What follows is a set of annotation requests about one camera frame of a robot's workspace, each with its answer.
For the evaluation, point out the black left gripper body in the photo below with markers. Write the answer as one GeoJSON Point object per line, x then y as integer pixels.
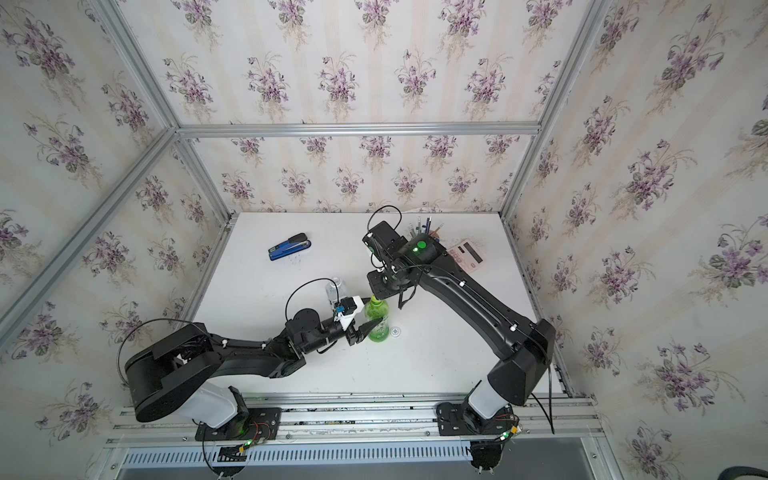
{"type": "Point", "coordinates": [351, 337]}

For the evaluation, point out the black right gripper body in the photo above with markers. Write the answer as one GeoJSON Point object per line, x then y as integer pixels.
{"type": "Point", "coordinates": [384, 283]}

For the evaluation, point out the green plastic bottle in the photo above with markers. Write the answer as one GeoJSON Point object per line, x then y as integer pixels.
{"type": "Point", "coordinates": [377, 311]}

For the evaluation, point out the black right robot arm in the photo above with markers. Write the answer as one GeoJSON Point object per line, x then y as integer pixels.
{"type": "Point", "coordinates": [524, 348]}

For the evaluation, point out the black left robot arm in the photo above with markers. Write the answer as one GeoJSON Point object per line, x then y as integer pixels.
{"type": "Point", "coordinates": [165, 375]}

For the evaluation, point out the clear plastic water bottle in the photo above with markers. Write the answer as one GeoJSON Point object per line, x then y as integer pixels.
{"type": "Point", "coordinates": [336, 290]}

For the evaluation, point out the pens in pink cup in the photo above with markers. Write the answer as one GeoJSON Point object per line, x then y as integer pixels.
{"type": "Point", "coordinates": [425, 225]}

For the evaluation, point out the pink calculator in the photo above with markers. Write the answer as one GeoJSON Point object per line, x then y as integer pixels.
{"type": "Point", "coordinates": [466, 256]}

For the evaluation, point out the blue black stapler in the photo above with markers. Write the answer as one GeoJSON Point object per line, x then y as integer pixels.
{"type": "Point", "coordinates": [292, 245]}

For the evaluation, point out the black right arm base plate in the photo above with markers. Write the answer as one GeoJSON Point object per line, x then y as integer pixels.
{"type": "Point", "coordinates": [456, 419]}

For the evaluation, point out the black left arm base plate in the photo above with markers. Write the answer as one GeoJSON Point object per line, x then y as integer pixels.
{"type": "Point", "coordinates": [257, 424]}

